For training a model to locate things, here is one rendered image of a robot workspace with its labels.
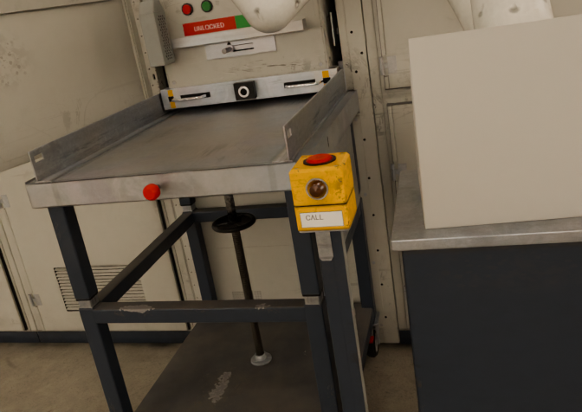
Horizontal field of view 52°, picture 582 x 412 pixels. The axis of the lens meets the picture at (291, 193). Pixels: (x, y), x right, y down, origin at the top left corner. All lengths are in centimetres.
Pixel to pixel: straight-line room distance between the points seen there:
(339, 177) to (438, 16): 91
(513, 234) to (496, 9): 39
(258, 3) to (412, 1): 54
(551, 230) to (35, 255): 186
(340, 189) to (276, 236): 110
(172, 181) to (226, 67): 65
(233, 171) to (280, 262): 87
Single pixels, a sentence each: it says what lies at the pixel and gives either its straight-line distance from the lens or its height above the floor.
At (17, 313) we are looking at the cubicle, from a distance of 258.
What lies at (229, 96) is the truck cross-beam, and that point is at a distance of 178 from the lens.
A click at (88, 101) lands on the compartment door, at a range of 182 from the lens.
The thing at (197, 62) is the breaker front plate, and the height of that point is 99.
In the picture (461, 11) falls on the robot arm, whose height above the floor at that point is 105.
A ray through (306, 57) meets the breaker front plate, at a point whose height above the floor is 96.
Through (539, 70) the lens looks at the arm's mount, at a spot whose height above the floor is 98.
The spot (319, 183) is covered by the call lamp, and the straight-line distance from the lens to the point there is 86.
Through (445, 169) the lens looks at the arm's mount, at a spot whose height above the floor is 85.
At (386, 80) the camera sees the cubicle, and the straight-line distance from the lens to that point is 172.
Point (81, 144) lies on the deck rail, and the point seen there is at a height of 88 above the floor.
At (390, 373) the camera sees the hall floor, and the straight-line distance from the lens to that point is 194.
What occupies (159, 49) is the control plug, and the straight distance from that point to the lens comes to 173.
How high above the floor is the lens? 114
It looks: 18 degrees down
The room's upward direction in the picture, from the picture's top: 9 degrees counter-clockwise
